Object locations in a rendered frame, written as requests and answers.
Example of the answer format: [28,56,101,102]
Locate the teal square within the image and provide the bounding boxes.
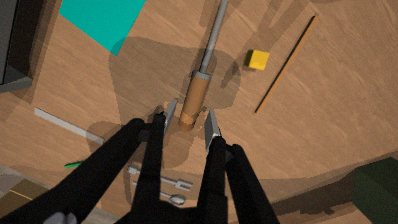
[59,0,146,56]

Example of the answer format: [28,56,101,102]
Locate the grey combination wrench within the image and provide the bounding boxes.
[128,164,191,191]

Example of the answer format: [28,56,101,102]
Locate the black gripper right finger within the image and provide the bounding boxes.
[196,110,280,224]

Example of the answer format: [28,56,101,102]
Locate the yellow cube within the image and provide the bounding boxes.
[244,50,270,70]

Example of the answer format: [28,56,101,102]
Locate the grey metal spoon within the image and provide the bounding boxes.
[161,192,186,206]

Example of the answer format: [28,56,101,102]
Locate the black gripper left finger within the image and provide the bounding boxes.
[0,99,178,224]

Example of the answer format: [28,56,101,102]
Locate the grey flat bar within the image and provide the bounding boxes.
[35,107,104,144]

